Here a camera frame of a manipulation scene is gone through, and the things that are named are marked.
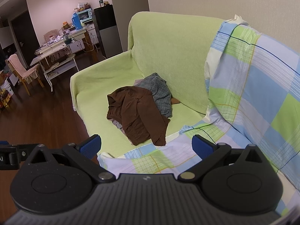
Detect grey plaid garment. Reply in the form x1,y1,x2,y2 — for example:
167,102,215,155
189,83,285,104
137,73,173,118

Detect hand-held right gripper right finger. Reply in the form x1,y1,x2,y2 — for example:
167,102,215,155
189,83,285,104
178,135,270,184

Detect light blue toaster oven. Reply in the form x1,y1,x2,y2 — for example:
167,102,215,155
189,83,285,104
77,9,92,22

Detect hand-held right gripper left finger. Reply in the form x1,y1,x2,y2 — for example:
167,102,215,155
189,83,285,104
23,135,116,185

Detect dark wooden door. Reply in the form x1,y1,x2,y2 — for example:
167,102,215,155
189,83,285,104
10,11,41,59

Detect white kitchen cabinet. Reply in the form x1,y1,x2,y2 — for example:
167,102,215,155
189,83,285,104
67,23,98,55

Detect blue green plaid sheet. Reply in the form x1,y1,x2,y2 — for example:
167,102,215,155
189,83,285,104
97,14,300,218

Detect pink covered wooden chair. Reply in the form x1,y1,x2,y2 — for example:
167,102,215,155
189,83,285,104
43,29,62,43
7,54,45,96

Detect black and grey refrigerator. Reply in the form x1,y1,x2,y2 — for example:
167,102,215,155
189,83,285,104
94,4,123,59

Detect yellow-green bed cover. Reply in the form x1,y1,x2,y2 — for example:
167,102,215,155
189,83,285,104
70,11,235,160

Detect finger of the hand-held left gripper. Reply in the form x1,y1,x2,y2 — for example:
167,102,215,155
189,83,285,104
0,141,27,170

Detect blue thermos jug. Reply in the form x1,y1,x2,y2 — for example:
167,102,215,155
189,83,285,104
71,13,82,30

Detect white folding table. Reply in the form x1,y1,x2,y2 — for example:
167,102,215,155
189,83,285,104
30,37,79,92

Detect brown pants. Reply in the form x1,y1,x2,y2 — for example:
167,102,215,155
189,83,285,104
106,86,171,146

